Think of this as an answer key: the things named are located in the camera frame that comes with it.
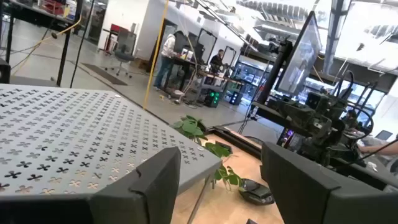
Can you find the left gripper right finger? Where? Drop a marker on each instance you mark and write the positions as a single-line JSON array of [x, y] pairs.
[[311, 202]]

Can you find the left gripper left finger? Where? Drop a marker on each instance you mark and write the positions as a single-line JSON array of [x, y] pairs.
[[140, 202]]

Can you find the leaf-shaped black plate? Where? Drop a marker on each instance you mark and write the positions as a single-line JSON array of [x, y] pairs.
[[256, 193]]

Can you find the person's forearm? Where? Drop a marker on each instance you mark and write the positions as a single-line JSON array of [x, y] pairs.
[[382, 148]]

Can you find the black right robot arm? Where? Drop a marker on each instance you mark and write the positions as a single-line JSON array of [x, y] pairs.
[[326, 137]]

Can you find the black monitor stand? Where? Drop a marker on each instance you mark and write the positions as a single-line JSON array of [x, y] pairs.
[[273, 77]]

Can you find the computer monitor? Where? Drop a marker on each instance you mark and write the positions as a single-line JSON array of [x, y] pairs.
[[300, 59]]

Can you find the grey perforated metal shelf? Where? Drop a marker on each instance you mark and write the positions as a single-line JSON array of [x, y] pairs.
[[77, 140]]

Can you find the green artificial potted plant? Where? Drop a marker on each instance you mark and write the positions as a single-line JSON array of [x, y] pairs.
[[189, 127]]

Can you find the computer tower blue lights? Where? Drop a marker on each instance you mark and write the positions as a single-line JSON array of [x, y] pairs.
[[235, 99]]

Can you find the computer tower green lights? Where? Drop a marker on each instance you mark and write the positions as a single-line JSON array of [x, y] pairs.
[[212, 99]]

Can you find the wooden work desk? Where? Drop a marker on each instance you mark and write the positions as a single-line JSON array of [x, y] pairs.
[[217, 75]]

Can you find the person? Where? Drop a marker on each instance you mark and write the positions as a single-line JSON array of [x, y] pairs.
[[168, 49], [216, 60]]

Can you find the dark floor mat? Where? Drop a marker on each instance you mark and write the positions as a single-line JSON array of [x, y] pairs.
[[104, 74]]

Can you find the grey office chair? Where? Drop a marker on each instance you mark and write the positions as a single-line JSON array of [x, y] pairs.
[[123, 56]]

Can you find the black stand post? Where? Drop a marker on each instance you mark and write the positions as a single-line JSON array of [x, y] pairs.
[[64, 56]]

